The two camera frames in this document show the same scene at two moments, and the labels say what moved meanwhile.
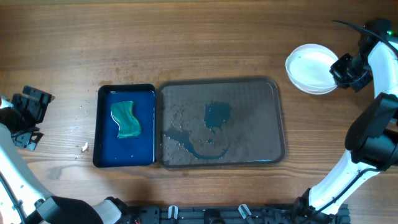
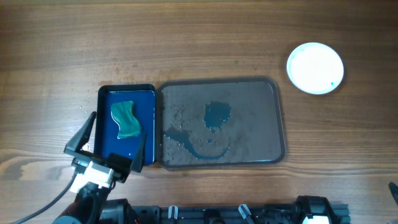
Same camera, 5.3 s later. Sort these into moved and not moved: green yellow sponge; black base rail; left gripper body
Moved: left gripper body
Not moved: green yellow sponge; black base rail
